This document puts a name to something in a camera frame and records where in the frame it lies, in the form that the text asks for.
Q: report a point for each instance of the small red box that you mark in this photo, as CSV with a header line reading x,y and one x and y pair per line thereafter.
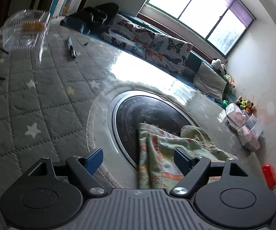
x,y
270,176

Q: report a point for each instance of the grey pillow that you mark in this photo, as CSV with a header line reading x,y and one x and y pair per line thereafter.
x,y
209,82

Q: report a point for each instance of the yellow bread piece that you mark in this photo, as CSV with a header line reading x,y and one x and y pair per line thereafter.
x,y
32,25

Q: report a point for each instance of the teal sofa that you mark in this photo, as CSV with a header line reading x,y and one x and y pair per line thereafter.
x,y
192,61

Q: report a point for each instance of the panda plush toy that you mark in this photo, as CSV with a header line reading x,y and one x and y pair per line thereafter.
x,y
218,65

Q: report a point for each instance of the round black stove plate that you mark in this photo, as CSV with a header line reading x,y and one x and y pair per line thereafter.
x,y
138,112

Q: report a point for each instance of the green printed garment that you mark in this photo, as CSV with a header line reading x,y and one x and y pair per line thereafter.
x,y
157,158

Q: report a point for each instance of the black pen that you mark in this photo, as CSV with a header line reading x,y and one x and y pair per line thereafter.
x,y
71,48

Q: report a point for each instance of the green plastic toy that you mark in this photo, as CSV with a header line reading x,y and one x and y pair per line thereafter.
x,y
225,103

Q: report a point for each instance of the blue white toy cabinet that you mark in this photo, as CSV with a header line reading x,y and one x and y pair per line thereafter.
x,y
60,2

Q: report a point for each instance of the black bag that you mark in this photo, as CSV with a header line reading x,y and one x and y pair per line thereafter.
x,y
97,15

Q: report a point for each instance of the clear plastic clamshell container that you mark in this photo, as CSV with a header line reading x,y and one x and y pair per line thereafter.
x,y
25,38

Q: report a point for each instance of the green orange plush toys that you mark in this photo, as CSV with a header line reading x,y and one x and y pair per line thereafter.
x,y
247,105

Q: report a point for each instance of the green framed window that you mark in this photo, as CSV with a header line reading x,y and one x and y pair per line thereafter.
x,y
200,9

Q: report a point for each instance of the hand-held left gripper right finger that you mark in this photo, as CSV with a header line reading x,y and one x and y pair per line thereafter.
x,y
183,161

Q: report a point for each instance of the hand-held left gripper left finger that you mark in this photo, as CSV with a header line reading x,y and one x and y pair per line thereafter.
x,y
94,161

